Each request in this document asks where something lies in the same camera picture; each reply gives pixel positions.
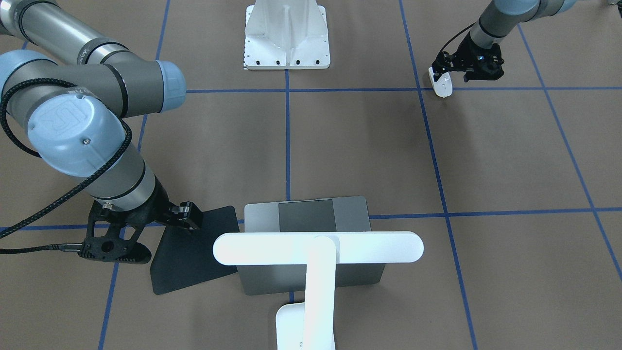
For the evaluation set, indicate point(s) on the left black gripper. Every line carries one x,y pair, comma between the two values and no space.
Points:
467,50

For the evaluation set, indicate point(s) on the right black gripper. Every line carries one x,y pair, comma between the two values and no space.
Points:
159,204

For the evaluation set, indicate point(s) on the black mouse pad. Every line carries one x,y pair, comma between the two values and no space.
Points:
185,257

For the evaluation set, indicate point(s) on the white computer mouse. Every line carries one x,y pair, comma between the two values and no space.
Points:
441,83

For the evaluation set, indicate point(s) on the grey laptop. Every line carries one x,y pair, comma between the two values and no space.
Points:
308,219

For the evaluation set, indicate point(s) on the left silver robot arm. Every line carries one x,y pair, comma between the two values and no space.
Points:
501,16

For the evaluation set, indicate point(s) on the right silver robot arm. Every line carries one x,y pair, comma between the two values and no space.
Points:
70,112

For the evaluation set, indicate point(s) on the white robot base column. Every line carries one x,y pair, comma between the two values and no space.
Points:
286,35

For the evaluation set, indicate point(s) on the white desk lamp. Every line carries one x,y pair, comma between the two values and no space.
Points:
309,325

